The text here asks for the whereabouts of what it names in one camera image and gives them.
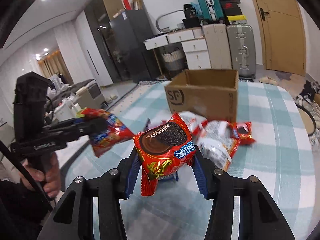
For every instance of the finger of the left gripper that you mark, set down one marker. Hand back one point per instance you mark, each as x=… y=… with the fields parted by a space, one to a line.
x=70 y=134
x=78 y=124

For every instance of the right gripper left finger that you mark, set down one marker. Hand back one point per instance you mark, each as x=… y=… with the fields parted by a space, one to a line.
x=72 y=218

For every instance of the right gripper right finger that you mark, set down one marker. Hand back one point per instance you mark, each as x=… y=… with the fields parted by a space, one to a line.
x=260 y=217

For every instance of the red blue snack bag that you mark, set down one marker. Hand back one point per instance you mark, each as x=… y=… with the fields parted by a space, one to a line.
x=113 y=132

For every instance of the red oreo snack pack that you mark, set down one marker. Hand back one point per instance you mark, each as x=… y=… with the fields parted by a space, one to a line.
x=162 y=151

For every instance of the white red noodle snack bag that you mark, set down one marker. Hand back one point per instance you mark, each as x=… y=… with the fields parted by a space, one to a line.
x=215 y=143

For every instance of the small red cookie pack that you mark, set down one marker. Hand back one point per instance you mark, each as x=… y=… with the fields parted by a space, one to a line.
x=242 y=131

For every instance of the white red small snack pack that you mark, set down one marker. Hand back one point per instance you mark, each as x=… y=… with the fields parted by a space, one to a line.
x=194 y=122

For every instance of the person's left hand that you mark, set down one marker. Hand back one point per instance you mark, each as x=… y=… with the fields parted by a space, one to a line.
x=51 y=178

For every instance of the teal white checked tablecloth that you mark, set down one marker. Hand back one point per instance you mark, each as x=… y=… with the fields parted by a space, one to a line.
x=281 y=158

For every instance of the dark fridge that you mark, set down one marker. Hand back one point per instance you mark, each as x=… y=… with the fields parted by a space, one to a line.
x=131 y=28

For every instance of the woven laundry basket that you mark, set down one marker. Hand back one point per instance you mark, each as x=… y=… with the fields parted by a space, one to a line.
x=174 y=62

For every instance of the round wooden stool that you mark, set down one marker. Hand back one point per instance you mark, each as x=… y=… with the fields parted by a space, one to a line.
x=308 y=120

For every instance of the dark glass cabinet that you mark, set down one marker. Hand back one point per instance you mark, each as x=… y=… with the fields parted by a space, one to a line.
x=99 y=23

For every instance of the brown SF cardboard box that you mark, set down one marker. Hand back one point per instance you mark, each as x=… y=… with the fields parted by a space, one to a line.
x=212 y=93

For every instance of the round mirror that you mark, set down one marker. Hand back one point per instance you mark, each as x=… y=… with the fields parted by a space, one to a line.
x=171 y=21

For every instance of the white drawer desk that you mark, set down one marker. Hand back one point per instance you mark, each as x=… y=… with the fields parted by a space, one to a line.
x=193 y=43

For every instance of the beige suitcase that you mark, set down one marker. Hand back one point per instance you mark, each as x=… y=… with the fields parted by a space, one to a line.
x=218 y=46

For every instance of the teal suitcase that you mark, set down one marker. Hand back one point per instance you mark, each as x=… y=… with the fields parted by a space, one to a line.
x=212 y=10

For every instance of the silver suitcase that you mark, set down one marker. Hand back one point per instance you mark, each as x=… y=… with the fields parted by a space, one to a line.
x=242 y=49

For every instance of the black shoe boxes stack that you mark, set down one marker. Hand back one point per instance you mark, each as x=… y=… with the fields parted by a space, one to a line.
x=233 y=11

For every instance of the wooden door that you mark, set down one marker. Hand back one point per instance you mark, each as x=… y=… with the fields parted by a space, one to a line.
x=282 y=35

